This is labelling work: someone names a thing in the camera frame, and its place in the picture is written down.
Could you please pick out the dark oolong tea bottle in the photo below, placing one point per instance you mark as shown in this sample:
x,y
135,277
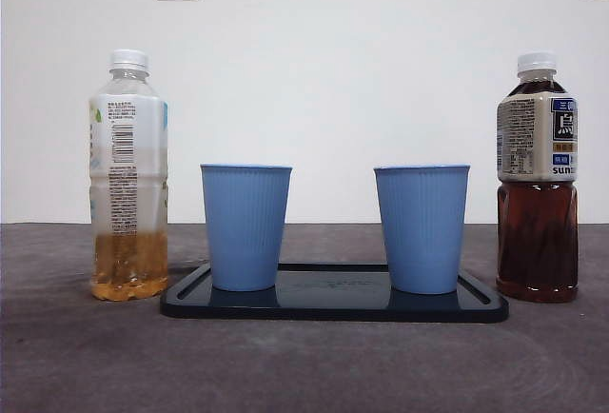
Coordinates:
x,y
536,241

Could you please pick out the pale tea bottle white label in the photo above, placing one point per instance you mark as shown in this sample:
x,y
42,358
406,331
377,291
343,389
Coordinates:
x,y
128,261

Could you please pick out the blue ribbed cup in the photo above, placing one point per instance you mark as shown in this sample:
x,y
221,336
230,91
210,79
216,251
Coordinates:
x,y
245,227
422,227

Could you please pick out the dark blue tray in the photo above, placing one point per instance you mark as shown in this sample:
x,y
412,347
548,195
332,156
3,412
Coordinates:
x,y
330,301

